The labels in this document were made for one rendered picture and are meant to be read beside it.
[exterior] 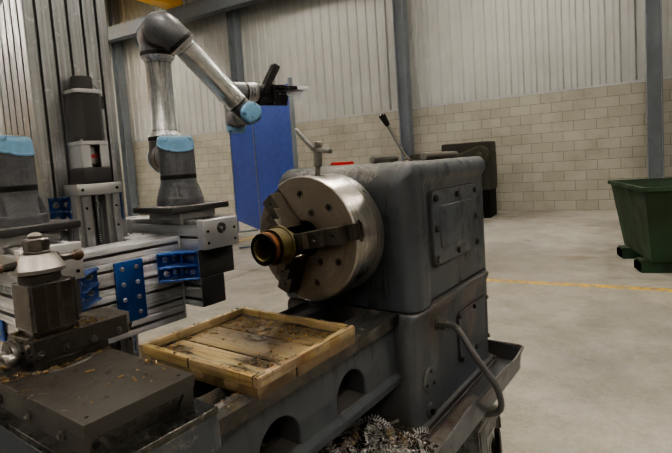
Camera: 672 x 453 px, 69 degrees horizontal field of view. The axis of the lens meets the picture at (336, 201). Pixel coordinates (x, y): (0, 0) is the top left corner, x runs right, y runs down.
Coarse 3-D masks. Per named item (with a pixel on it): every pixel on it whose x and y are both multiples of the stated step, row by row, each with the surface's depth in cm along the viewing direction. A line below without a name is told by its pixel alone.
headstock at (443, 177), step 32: (416, 160) 154; (448, 160) 144; (480, 160) 164; (384, 192) 126; (416, 192) 125; (448, 192) 143; (480, 192) 167; (384, 224) 127; (416, 224) 124; (448, 224) 142; (480, 224) 167; (384, 256) 128; (416, 256) 125; (448, 256) 143; (480, 256) 166; (352, 288) 135; (384, 288) 129; (416, 288) 125; (448, 288) 144
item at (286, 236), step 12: (276, 228) 114; (252, 240) 112; (264, 240) 114; (276, 240) 110; (288, 240) 112; (252, 252) 112; (264, 252) 114; (276, 252) 109; (288, 252) 111; (264, 264) 110; (276, 264) 112
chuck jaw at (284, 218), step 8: (280, 192) 126; (272, 200) 122; (280, 200) 123; (272, 208) 122; (280, 208) 121; (288, 208) 123; (272, 216) 121; (280, 216) 119; (288, 216) 121; (296, 216) 123; (272, 224) 118; (280, 224) 117; (288, 224) 119; (296, 224) 121; (304, 224) 125; (296, 232) 126
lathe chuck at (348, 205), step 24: (288, 192) 124; (312, 192) 120; (336, 192) 116; (264, 216) 130; (312, 216) 121; (336, 216) 116; (360, 216) 116; (312, 264) 122; (336, 264) 118; (360, 264) 116; (312, 288) 123; (336, 288) 118
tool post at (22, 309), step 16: (16, 288) 78; (32, 288) 76; (48, 288) 78; (64, 288) 79; (16, 304) 79; (32, 304) 76; (48, 304) 78; (64, 304) 79; (16, 320) 80; (32, 320) 76; (48, 320) 78; (64, 320) 79; (32, 336) 77
